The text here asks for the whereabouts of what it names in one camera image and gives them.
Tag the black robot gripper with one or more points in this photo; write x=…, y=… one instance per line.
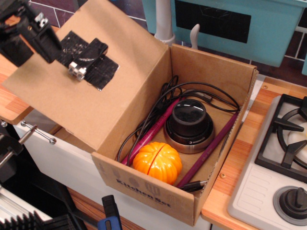
x=20, y=32

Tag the metal clamp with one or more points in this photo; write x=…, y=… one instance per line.
x=10, y=147

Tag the grey toy faucet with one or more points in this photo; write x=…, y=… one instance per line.
x=164, y=29

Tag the white toy sink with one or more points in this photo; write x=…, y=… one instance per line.
x=143, y=200

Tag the magenta pencil left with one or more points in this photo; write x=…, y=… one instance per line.
x=148, y=128

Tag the magenta pencil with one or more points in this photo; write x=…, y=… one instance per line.
x=148, y=128
x=209, y=150

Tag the orange plastic pumpkin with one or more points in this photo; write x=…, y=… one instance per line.
x=160, y=161

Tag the black silver 3D mouse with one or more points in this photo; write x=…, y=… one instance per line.
x=189, y=129

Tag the magenta pencil right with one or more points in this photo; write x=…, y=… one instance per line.
x=209, y=150

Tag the teal plastic bin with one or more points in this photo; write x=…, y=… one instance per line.
x=258, y=30

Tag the black stove grate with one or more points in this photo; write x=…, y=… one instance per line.
x=282, y=147

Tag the white toy stove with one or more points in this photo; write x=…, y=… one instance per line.
x=271, y=193

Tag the black stove knob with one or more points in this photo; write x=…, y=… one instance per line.
x=290, y=203

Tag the black taped handle block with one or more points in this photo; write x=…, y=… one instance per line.
x=87, y=61

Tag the blue black clamp handle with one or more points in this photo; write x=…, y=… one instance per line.
x=112, y=220

